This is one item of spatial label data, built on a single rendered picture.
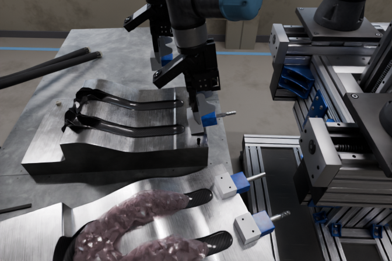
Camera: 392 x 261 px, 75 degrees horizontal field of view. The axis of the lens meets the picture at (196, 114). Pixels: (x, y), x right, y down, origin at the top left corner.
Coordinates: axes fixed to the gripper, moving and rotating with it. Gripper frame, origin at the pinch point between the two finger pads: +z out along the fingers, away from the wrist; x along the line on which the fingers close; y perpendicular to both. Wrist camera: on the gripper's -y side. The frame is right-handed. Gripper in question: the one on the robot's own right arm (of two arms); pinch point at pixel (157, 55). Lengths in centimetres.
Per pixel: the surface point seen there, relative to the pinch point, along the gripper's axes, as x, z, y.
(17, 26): 202, 83, -171
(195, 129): -31.4, 4.1, 11.2
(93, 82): -11.9, 1.5, -19.6
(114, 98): -17.3, 3.9, -13.0
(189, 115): -29.6, 0.4, 9.8
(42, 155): -33.9, 8.9, -30.6
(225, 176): -44.8, 6.8, 17.6
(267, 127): 48, 95, 70
